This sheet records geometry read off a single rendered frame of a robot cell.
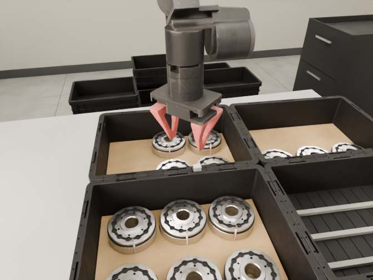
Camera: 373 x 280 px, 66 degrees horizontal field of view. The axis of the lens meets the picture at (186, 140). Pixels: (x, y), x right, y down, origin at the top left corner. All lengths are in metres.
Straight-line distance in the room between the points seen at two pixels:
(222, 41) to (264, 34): 3.75
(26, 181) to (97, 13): 2.78
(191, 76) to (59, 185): 0.72
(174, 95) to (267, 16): 3.71
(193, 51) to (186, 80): 0.04
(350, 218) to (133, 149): 0.61
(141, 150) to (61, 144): 0.43
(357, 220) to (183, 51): 0.57
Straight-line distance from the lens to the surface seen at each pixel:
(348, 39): 2.04
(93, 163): 0.72
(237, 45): 0.44
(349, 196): 0.85
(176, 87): 0.44
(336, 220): 0.78
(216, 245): 0.66
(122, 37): 3.72
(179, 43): 0.42
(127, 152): 0.90
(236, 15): 0.46
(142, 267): 0.59
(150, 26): 3.71
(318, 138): 1.03
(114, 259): 0.65
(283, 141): 0.98
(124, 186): 0.66
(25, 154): 1.24
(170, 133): 0.53
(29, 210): 1.00
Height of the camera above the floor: 1.37
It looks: 35 degrees down
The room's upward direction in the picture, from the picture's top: straight up
